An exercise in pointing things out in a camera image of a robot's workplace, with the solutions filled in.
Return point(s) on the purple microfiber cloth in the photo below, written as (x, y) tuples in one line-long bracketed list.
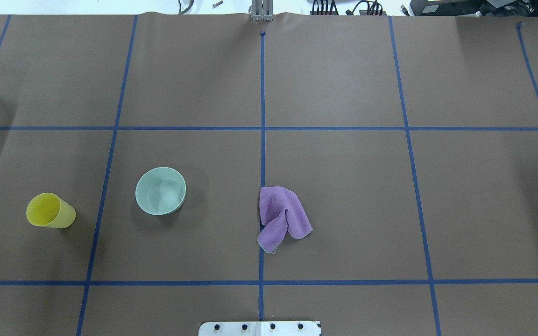
[(281, 213)]

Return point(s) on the mint green bowl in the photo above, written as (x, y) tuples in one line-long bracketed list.
[(160, 191)]

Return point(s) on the yellow plastic cup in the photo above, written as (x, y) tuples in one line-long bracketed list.
[(48, 210)]

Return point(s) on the brown paper table mat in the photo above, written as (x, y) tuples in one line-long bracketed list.
[(411, 142)]

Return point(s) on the aluminium frame post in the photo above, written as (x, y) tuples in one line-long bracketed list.
[(262, 10)]

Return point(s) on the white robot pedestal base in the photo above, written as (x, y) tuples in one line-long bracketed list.
[(261, 328)]

